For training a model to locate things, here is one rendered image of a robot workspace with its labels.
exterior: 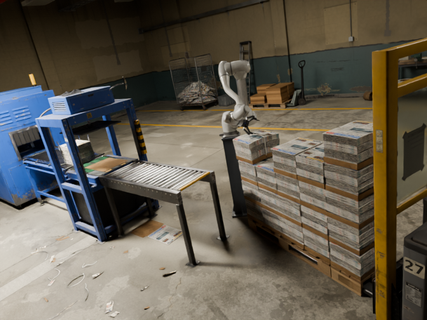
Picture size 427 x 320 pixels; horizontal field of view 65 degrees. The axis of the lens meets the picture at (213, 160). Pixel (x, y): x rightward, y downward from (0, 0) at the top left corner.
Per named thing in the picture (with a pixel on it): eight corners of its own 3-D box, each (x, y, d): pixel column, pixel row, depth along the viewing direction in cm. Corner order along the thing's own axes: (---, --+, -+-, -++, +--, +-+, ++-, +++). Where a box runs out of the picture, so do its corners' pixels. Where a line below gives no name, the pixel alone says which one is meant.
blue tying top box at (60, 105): (115, 101, 415) (110, 86, 408) (70, 114, 373) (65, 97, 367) (96, 102, 444) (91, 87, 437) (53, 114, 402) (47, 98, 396)
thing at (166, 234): (185, 232, 395) (185, 231, 394) (168, 244, 375) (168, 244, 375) (164, 225, 419) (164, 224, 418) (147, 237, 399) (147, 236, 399)
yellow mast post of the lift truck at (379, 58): (383, 312, 231) (381, 49, 173) (395, 320, 223) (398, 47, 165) (375, 319, 227) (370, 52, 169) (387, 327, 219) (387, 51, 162)
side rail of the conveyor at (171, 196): (183, 202, 313) (180, 191, 309) (178, 205, 309) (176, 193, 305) (104, 183, 399) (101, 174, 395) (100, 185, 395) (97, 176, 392)
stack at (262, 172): (274, 214, 397) (265, 148, 369) (360, 258, 299) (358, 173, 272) (248, 227, 380) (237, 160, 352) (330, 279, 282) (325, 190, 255)
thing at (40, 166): (108, 160, 482) (107, 153, 479) (67, 178, 438) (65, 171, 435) (60, 152, 581) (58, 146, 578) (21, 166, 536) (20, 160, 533)
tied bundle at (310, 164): (328, 166, 297) (326, 141, 289) (356, 174, 273) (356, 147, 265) (297, 180, 280) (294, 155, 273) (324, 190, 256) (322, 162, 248)
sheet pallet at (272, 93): (298, 101, 969) (297, 81, 950) (284, 108, 911) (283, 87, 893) (263, 102, 1046) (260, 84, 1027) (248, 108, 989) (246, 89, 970)
